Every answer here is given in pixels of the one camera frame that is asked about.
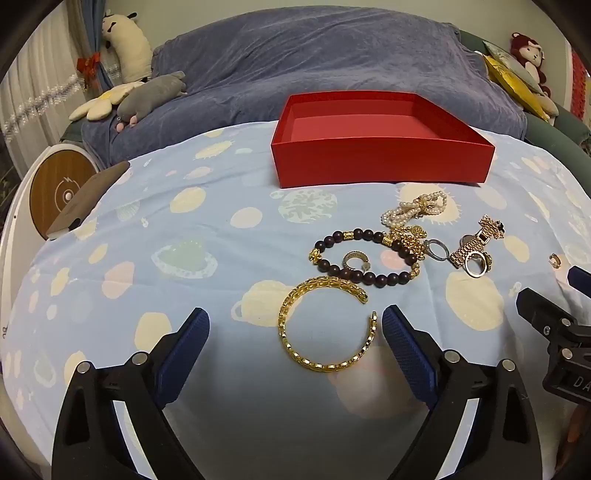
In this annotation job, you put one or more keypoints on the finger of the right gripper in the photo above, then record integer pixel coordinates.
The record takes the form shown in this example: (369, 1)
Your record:
(580, 280)
(554, 323)

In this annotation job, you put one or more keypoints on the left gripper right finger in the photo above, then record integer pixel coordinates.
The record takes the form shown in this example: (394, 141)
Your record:
(503, 442)

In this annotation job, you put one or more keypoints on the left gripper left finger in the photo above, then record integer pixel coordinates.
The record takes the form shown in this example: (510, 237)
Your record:
(88, 442)

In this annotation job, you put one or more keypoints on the gold chain bangle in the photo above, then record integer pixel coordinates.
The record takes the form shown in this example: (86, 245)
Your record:
(325, 324)

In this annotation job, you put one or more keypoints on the gold hoop earring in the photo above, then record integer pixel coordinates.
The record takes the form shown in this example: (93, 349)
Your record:
(356, 260)

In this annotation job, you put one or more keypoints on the green sofa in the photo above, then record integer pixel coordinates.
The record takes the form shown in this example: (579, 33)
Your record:
(567, 137)

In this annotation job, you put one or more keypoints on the blue planet print sheet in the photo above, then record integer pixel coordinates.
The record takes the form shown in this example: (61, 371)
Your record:
(203, 223)

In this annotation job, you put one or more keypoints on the gold satin pillow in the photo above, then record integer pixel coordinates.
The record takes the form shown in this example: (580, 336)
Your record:
(515, 87)

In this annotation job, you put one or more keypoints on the grey silver pillow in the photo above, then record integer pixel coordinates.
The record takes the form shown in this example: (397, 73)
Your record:
(508, 60)

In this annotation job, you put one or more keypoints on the red monkey plush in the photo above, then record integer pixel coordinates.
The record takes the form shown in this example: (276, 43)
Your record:
(530, 55)

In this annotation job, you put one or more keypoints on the round wooden fan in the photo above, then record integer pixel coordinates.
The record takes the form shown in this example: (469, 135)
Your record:
(51, 182)

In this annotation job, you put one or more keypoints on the red cardboard box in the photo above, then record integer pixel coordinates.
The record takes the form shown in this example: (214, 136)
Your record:
(345, 137)

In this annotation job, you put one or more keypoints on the white flower plush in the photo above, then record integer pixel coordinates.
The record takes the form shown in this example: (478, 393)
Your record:
(102, 106)

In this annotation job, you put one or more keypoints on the grey plush animal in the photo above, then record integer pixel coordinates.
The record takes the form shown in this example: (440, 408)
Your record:
(142, 100)

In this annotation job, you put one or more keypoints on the red curtain tie bow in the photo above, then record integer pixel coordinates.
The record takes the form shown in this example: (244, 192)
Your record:
(88, 68)

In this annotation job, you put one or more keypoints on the purple velvet blanket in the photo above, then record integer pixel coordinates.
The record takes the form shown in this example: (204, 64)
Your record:
(242, 69)

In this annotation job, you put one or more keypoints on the cream long plush toy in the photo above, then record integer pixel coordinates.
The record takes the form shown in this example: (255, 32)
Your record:
(131, 46)

